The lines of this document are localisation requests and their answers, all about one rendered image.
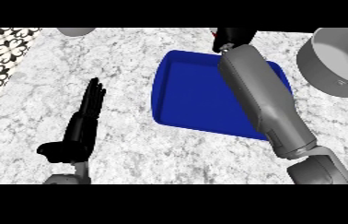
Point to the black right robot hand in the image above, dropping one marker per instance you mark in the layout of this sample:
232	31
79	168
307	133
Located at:
234	36

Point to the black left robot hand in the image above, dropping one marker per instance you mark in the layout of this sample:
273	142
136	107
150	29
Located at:
80	132

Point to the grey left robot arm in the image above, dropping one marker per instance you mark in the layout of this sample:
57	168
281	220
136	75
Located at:
73	177

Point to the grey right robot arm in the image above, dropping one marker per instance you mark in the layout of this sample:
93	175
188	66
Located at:
267	108

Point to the blue tray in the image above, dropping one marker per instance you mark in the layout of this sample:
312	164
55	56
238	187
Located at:
195	95

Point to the grey pot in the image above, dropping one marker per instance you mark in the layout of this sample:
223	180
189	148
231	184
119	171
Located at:
326	64

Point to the grey round object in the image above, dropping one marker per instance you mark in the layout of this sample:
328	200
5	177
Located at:
76	31

